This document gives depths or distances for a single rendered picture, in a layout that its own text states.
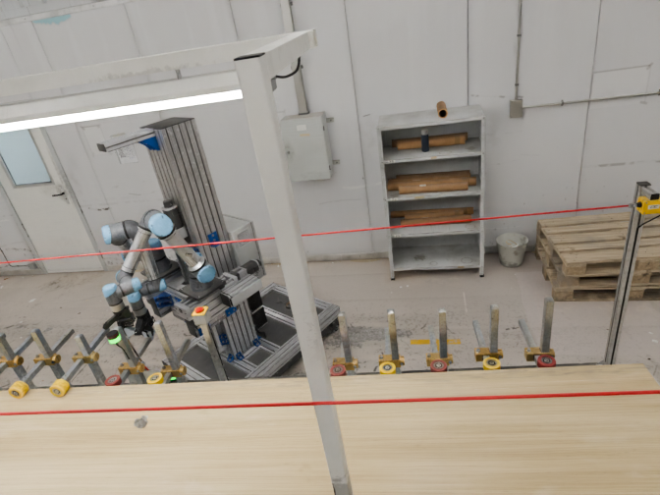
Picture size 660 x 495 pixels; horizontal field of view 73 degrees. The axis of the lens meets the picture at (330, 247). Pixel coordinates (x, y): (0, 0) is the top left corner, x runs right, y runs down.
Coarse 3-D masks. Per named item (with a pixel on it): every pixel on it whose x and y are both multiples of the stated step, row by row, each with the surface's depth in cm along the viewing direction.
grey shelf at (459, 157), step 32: (384, 128) 381; (416, 128) 419; (448, 128) 415; (480, 128) 398; (384, 160) 395; (416, 160) 390; (448, 160) 430; (480, 160) 409; (384, 192) 410; (448, 192) 402; (480, 192) 395; (448, 224) 431; (480, 224) 410; (416, 256) 461; (448, 256) 452; (480, 256) 426
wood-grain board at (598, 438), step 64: (192, 384) 234; (256, 384) 227; (384, 384) 215; (448, 384) 209; (512, 384) 203; (576, 384) 198; (640, 384) 193; (0, 448) 215; (64, 448) 209; (128, 448) 204; (192, 448) 199; (256, 448) 194; (320, 448) 189; (384, 448) 184; (448, 448) 180; (512, 448) 176; (576, 448) 172; (640, 448) 168
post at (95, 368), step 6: (78, 336) 251; (78, 342) 253; (84, 342) 255; (84, 348) 254; (84, 354) 257; (90, 366) 261; (96, 366) 263; (96, 372) 263; (102, 372) 267; (96, 378) 266; (102, 378) 267; (102, 384) 268
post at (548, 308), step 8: (544, 304) 216; (552, 304) 212; (544, 312) 217; (552, 312) 214; (544, 320) 218; (552, 320) 217; (544, 328) 219; (544, 336) 222; (544, 344) 224; (544, 352) 226
